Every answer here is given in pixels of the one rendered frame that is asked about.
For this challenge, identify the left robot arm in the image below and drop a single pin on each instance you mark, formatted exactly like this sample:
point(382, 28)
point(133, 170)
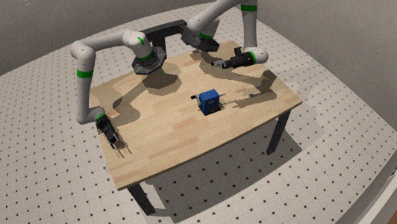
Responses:
point(204, 26)

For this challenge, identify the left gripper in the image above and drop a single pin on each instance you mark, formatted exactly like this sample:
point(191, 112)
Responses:
point(241, 59)

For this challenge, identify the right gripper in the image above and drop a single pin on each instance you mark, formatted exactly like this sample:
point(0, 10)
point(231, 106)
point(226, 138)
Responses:
point(104, 124)

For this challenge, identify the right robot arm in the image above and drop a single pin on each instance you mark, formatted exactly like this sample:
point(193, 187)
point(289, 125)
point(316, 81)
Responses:
point(83, 51)

